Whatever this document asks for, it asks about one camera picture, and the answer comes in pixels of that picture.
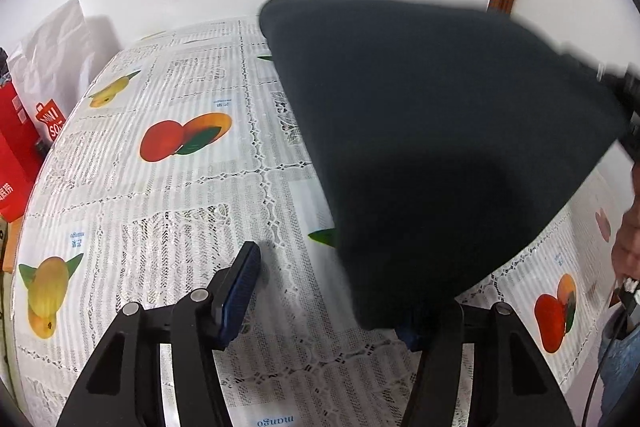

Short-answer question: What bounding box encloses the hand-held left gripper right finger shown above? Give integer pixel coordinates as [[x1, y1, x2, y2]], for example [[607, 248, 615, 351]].
[[394, 301, 574, 427]]

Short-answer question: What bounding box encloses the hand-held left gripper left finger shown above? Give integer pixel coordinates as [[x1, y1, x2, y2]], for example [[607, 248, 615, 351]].
[[56, 241, 263, 427]]

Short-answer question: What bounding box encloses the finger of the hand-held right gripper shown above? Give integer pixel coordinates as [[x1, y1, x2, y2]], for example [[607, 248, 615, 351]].
[[560, 43, 640, 158]]

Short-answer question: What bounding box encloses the black sweatshirt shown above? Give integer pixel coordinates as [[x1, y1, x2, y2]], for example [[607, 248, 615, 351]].
[[257, 0, 632, 332]]

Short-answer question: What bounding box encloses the person's right hand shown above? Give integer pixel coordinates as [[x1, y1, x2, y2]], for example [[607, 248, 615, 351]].
[[612, 157, 640, 290]]

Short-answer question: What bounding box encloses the light blue cloth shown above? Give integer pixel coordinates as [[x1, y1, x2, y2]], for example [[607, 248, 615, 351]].
[[597, 307, 640, 427]]

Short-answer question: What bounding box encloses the fruit print lace tablecloth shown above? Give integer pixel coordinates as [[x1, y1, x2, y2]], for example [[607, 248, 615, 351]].
[[10, 17, 636, 427]]

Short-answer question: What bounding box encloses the wooden nightstand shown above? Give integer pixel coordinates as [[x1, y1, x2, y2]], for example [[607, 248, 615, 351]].
[[0, 217, 24, 274]]

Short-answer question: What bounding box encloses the red paper bag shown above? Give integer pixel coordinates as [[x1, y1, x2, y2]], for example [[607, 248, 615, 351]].
[[0, 82, 44, 223]]

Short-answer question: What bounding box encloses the white paper bag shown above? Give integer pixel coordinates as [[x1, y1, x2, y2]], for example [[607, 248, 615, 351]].
[[6, 0, 97, 140]]

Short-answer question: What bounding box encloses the black cable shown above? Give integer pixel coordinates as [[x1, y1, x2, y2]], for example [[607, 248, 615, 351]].
[[580, 314, 630, 427]]

